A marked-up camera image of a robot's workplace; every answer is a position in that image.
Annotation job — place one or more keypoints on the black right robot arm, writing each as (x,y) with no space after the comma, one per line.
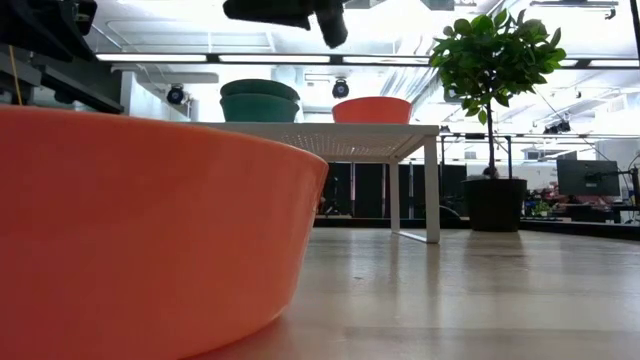
(270,11)

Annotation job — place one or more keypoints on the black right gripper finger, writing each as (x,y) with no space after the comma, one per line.
(326,22)
(341,25)

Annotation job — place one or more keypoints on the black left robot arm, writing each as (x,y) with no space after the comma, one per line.
(40,25)

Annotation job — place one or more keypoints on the black plant pot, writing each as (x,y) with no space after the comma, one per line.
(495,205)

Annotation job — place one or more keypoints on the orange plastic mini bowl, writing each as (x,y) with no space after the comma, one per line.
(372,112)
(150,225)

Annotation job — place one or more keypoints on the black computer monitor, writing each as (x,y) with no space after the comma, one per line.
(587,177)

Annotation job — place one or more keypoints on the black ceiling spotlight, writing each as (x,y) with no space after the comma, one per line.
(175,94)
(340,89)

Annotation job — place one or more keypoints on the white perforated metal rack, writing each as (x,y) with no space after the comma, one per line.
(350,142)

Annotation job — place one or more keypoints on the long ceiling light strip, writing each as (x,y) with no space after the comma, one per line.
(275,58)

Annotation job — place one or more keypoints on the black background cabinets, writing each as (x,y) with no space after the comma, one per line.
(370,190)

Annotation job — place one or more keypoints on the teal bowl patterned inside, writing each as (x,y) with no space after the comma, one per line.
(260,87)
(260,112)

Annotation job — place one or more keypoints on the black aluminium table frame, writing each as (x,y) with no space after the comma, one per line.
(350,222)

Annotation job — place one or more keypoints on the green leafy plant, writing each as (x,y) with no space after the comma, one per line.
(492,60)

